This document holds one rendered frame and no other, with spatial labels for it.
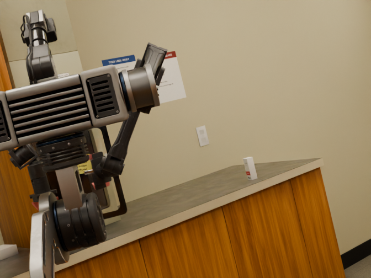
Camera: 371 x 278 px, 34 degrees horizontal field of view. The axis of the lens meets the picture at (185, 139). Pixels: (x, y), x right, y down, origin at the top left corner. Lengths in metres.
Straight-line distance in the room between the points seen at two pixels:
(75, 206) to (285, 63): 2.68
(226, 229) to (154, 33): 1.28
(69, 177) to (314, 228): 1.74
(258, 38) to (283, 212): 1.40
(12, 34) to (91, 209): 1.16
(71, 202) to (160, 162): 1.76
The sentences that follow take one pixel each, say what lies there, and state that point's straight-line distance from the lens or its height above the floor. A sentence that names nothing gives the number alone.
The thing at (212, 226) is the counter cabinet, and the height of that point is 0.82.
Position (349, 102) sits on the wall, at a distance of 4.54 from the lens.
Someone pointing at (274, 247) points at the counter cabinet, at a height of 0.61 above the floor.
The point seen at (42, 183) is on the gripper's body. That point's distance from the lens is 2.19.
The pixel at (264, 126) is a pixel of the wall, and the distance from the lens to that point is 3.90.
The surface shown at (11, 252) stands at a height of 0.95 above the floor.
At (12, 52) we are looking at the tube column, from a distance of 2.60.
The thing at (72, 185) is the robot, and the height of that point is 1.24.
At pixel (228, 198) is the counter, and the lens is 2.70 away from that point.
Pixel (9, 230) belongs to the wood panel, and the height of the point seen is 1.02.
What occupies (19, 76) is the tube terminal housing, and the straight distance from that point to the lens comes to 2.59.
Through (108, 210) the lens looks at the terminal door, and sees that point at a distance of 2.54.
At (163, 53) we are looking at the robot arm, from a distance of 2.17.
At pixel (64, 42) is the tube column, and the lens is 2.70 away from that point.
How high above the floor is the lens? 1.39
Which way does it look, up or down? 4 degrees down
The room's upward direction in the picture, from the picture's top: 14 degrees counter-clockwise
